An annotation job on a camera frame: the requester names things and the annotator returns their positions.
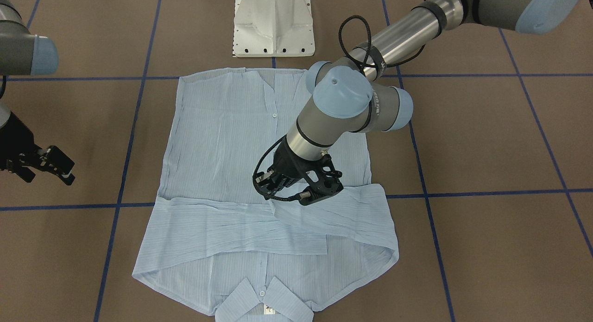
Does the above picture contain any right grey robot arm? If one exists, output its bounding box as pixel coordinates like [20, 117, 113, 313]
[0, 0, 76, 186]

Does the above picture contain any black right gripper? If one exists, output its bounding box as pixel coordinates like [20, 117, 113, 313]
[0, 111, 76, 186]

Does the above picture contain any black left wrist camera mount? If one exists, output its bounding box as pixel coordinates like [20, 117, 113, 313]
[296, 152, 344, 206]

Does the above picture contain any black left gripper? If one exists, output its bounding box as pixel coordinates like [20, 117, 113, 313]
[254, 142, 320, 201]

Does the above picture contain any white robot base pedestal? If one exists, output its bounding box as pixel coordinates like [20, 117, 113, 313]
[233, 0, 315, 58]

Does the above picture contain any light blue striped shirt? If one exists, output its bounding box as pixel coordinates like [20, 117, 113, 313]
[132, 68, 399, 322]

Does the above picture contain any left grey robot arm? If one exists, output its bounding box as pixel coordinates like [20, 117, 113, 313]
[252, 0, 578, 205]

